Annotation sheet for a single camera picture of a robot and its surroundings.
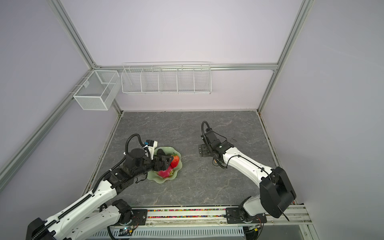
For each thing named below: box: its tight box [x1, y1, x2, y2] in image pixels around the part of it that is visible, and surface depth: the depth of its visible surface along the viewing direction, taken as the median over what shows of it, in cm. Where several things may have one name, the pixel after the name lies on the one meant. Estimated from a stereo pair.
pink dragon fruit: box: [157, 165, 174, 179], surface depth 84 cm
